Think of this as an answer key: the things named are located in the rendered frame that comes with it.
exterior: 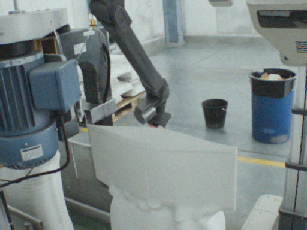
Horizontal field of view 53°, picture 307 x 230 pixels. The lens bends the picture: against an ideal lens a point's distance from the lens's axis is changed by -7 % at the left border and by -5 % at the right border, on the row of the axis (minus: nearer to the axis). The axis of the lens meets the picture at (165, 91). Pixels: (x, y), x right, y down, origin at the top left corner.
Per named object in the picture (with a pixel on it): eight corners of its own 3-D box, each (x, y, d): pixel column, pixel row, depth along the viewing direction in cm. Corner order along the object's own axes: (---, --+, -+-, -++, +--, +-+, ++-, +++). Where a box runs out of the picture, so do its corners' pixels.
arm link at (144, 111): (169, 85, 110) (151, 76, 115) (145, 104, 104) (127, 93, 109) (171, 111, 118) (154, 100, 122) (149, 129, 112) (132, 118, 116)
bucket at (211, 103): (232, 121, 364) (232, 99, 356) (223, 132, 339) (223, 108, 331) (207, 118, 378) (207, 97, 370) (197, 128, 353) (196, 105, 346)
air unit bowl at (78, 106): (86, 117, 101) (83, 98, 99) (80, 120, 98) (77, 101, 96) (80, 115, 102) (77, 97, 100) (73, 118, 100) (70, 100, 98)
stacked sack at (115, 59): (147, 63, 465) (146, 53, 460) (129, 70, 429) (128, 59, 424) (110, 61, 497) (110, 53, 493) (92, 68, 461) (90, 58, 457)
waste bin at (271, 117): (298, 129, 329) (301, 69, 310) (290, 150, 286) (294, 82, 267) (254, 123, 352) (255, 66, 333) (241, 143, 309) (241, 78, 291)
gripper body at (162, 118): (164, 129, 122) (166, 118, 116) (140, 118, 124) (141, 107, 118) (171, 117, 126) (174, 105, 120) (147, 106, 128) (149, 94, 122)
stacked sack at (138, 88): (159, 86, 479) (158, 76, 474) (133, 100, 424) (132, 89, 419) (135, 84, 499) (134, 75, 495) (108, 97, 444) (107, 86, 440)
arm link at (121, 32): (125, 1, 78) (98, -8, 84) (109, 17, 77) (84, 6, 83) (175, 91, 113) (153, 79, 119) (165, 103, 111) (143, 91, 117)
